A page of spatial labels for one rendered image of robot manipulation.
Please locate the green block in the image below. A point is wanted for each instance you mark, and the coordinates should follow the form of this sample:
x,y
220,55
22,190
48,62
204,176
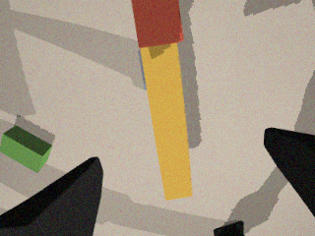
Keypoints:
x,y
26,148

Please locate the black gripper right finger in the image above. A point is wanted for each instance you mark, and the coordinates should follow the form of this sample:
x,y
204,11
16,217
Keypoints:
x,y
294,156

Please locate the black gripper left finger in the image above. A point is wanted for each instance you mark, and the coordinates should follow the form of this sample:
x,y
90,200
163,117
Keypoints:
x,y
67,207

